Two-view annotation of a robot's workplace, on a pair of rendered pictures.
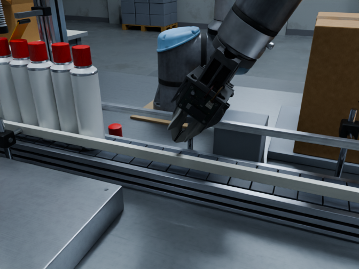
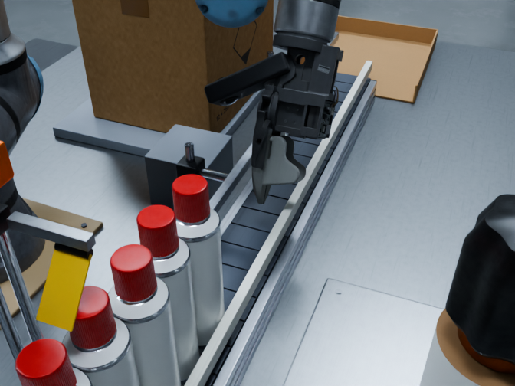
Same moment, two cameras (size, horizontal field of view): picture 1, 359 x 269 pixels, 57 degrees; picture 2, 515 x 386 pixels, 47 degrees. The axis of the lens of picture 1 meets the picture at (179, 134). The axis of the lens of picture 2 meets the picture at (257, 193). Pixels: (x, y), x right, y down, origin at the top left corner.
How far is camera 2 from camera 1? 0.85 m
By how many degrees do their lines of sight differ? 74
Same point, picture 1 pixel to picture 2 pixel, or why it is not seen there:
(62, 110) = (193, 322)
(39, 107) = (175, 364)
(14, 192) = not seen: outside the picture
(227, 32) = (326, 27)
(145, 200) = (304, 284)
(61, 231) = (431, 319)
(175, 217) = (336, 255)
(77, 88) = (218, 249)
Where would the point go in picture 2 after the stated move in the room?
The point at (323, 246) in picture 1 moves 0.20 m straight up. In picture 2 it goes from (361, 162) to (375, 53)
